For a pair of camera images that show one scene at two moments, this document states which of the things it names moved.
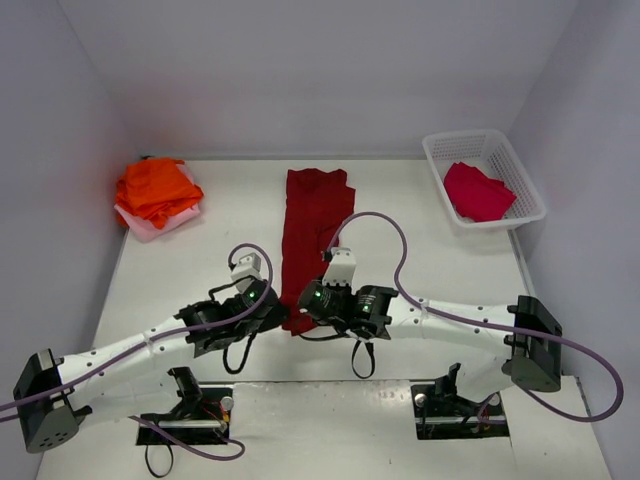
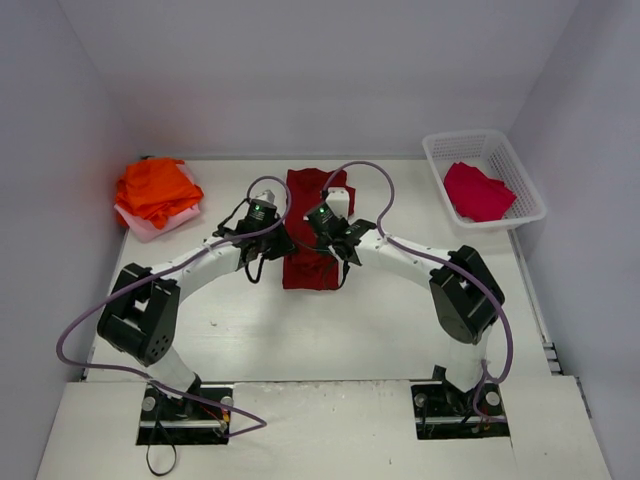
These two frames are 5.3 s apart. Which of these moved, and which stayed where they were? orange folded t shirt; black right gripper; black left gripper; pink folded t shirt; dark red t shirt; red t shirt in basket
Moved: black left gripper; dark red t shirt; black right gripper
Stayed: orange folded t shirt; pink folded t shirt; red t shirt in basket
